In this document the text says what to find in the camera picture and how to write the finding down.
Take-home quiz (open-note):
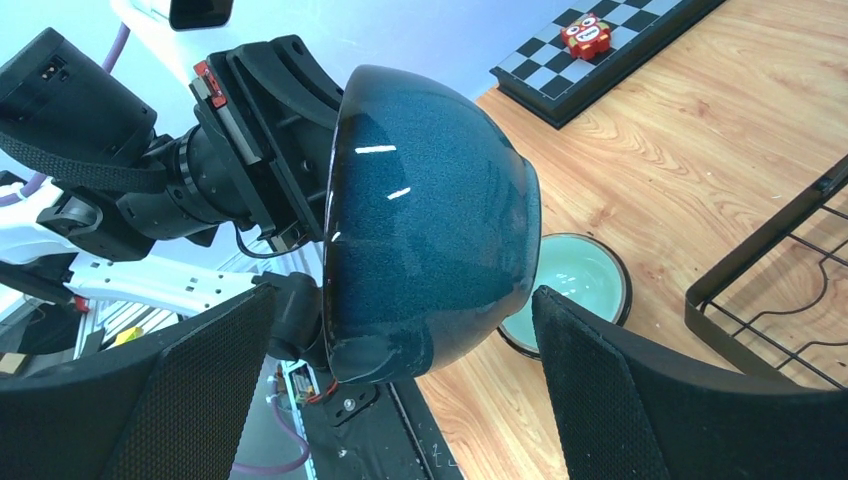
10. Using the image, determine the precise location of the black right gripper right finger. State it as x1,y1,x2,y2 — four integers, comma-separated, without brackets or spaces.
532,286,847,479

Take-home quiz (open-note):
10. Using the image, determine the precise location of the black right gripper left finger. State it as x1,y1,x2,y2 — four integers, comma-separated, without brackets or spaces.
1,286,275,479

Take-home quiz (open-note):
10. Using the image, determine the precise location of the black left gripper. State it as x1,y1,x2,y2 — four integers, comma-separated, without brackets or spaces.
158,34,344,371

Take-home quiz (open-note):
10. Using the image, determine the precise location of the black beige bowl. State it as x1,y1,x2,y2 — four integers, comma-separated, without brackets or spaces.
323,65,541,384

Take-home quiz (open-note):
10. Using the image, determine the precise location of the black wire dish rack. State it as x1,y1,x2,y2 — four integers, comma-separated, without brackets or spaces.
685,159,847,390

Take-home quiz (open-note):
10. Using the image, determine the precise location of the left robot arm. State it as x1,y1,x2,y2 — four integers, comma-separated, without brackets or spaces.
1,28,343,264

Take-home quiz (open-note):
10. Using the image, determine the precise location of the black white chessboard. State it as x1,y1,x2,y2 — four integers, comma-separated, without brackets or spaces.
491,0,723,129

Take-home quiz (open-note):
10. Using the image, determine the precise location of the red owl toy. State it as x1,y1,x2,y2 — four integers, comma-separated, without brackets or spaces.
560,13,611,61

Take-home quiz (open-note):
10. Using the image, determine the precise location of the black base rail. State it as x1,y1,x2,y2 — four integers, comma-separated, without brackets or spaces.
0,251,465,480

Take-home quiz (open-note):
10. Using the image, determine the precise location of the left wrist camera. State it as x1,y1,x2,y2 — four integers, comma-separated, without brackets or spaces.
168,0,234,31

